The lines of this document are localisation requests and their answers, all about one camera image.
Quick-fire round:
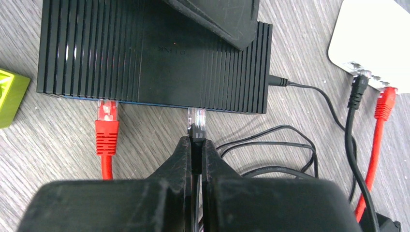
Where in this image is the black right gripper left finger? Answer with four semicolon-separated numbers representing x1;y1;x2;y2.
147;136;192;232

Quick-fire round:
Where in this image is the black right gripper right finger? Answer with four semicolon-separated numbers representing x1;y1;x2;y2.
201;139;240;232

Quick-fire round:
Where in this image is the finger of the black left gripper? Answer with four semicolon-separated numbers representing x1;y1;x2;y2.
165;0;260;50

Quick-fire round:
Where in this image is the black ethernet cable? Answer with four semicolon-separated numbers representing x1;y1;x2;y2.
187;74;380;232

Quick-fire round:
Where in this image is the red ethernet cable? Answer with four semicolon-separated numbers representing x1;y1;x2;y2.
95;86;398;223

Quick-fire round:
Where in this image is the black network switch box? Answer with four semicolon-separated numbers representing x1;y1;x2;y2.
36;0;272;114

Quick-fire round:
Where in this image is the white box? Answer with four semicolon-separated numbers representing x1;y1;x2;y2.
328;0;410;94

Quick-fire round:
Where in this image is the black power adapter with cord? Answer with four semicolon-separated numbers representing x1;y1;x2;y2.
216;74;402;232

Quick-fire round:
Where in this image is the green lego brick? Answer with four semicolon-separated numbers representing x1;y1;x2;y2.
0;69;30;129

